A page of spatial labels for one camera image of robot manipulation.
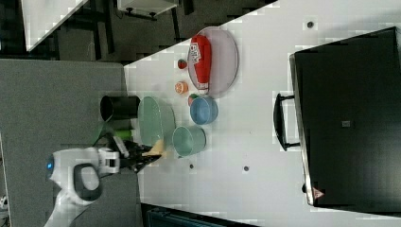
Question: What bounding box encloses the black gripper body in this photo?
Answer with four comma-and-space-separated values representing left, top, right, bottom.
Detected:
120, 140, 142, 169

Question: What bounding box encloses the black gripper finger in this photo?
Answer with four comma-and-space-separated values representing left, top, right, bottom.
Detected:
133, 143, 151, 153
133, 155, 161, 173

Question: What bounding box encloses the peeled banana toy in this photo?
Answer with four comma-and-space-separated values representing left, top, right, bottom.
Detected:
142, 139, 166, 157

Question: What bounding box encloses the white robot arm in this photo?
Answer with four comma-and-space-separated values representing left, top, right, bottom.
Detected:
44, 140, 164, 227

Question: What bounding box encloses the green mug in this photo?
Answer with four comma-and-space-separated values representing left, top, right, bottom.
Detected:
172, 126, 206, 157

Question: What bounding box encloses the green slotted spatula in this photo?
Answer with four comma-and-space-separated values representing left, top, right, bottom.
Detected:
93, 120, 133, 145

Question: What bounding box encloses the green perforated colander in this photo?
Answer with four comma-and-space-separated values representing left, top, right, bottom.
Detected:
138, 96, 176, 146

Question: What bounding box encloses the black round pot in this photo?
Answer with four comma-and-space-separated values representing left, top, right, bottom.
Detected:
99, 96, 141, 121

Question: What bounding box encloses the orange slice toy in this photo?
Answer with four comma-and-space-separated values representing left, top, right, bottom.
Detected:
175, 81, 188, 95

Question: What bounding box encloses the blue bowl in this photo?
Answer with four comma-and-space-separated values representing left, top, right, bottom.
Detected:
190, 96, 218, 125

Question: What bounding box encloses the large red strawberry toy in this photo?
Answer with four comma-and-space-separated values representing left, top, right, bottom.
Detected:
187, 94, 198, 107

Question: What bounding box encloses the small red strawberry toy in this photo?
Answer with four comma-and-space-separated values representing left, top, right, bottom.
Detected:
178, 59, 187, 69

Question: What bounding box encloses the red ketchup bottle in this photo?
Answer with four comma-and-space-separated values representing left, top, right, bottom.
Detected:
189, 35, 212, 94

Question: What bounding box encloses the black toaster oven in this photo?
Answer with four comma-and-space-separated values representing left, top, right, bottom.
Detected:
289, 27, 401, 217

